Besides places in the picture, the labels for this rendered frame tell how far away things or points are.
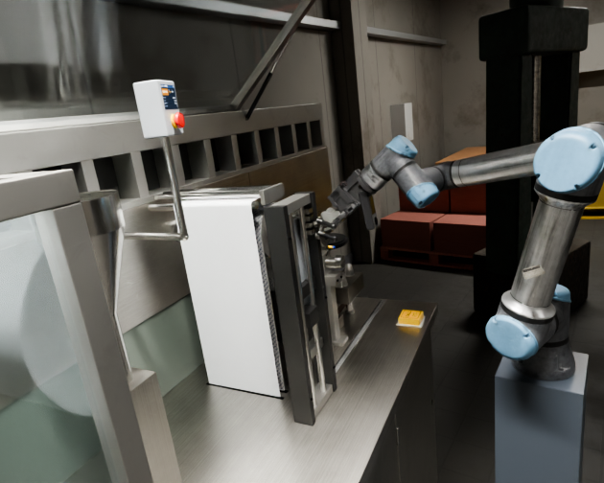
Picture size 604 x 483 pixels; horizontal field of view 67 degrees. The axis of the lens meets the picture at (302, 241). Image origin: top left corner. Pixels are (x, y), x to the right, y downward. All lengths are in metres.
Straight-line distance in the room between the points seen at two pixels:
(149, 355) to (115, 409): 0.83
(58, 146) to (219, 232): 0.40
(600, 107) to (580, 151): 6.41
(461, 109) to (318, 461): 6.93
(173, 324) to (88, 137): 0.56
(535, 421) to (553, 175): 0.67
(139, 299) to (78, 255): 0.83
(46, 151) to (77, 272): 0.69
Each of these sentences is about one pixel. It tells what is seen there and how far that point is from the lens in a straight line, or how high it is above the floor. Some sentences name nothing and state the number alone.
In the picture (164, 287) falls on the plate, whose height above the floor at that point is 1.20.
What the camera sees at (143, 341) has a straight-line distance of 1.32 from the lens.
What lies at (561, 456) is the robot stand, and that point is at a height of 0.70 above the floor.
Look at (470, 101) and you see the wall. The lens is 7.63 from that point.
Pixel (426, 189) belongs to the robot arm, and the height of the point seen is 1.40.
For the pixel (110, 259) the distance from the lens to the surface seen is 0.85.
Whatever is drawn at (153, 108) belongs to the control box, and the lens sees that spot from 0.90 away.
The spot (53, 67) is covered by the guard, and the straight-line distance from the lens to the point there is 1.07.
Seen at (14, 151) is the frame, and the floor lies 1.62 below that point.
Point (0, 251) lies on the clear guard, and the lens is 0.44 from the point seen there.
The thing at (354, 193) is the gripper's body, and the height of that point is 1.38.
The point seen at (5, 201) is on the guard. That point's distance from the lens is 0.42.
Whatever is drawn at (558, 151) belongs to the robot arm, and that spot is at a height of 1.49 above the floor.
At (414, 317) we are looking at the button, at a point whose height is 0.92.
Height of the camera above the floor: 1.62
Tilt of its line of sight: 16 degrees down
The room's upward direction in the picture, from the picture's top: 7 degrees counter-clockwise
